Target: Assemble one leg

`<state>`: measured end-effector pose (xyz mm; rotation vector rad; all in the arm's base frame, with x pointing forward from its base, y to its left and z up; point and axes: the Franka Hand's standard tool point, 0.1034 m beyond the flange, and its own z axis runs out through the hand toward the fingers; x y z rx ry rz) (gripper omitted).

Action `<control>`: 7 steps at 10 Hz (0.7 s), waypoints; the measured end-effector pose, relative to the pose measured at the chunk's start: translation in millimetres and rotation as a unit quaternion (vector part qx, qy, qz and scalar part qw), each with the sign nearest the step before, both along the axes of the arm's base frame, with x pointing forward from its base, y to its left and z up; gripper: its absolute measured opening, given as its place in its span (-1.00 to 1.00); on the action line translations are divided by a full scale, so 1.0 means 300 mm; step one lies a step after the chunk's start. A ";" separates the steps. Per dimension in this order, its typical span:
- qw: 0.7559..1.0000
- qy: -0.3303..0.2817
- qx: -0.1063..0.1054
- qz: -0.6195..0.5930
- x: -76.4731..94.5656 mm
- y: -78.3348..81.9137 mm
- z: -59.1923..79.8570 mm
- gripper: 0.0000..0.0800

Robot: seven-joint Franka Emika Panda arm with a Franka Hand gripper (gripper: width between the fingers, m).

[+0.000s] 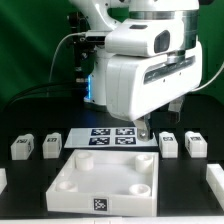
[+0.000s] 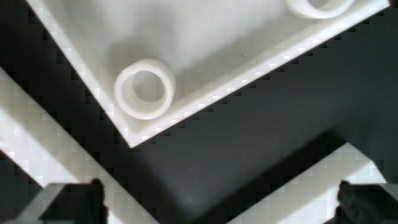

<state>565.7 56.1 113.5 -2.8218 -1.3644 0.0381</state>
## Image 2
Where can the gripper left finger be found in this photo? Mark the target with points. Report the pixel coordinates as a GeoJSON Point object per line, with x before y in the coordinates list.
{"type": "Point", "coordinates": [68, 204]}

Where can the white square tabletop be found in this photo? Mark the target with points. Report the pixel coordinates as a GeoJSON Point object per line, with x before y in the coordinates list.
{"type": "Point", "coordinates": [223, 39]}

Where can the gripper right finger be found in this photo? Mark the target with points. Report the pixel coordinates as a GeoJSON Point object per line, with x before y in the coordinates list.
{"type": "Point", "coordinates": [369, 202]}

